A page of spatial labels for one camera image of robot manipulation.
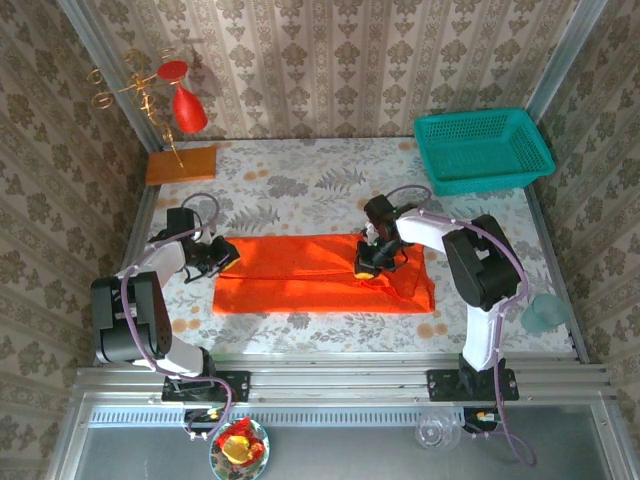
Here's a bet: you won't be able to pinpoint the orange t-shirt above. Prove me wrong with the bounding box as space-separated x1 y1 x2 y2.
212 231 436 316

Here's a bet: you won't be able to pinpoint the floral tablecloth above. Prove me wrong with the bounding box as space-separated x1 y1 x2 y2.
144 138 576 357

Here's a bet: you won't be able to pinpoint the orange wooden board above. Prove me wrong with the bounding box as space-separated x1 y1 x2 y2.
144 145 219 187

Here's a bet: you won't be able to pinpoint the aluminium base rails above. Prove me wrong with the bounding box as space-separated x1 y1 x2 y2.
74 355 617 407

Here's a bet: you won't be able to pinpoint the teal plastic basket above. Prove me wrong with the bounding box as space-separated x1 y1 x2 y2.
413 107 557 197

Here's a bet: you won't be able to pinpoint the slotted metal strip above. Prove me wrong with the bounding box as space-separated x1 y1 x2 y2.
88 406 474 427

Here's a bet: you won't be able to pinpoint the red wine glass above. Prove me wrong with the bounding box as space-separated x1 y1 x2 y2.
157 59 209 135

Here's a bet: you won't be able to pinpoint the clear glass bowl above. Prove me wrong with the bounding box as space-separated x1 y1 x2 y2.
414 407 462 451

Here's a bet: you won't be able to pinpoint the red yellow candy wrappers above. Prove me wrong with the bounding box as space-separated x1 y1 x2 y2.
215 418 266 464

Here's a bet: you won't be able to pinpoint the green translucent cup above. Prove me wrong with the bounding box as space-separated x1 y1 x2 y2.
520 293 572 335

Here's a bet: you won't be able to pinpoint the patterned plate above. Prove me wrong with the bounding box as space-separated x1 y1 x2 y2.
208 418 271 480

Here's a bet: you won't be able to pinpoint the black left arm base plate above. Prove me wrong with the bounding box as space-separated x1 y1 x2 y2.
160 369 252 404

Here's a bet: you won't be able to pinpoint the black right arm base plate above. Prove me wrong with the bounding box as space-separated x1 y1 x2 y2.
426 368 520 404

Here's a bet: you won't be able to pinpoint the gold wire stand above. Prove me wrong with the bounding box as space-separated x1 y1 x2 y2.
87 47 201 170

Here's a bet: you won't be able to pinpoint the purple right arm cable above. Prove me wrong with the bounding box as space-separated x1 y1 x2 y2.
387 184 539 469

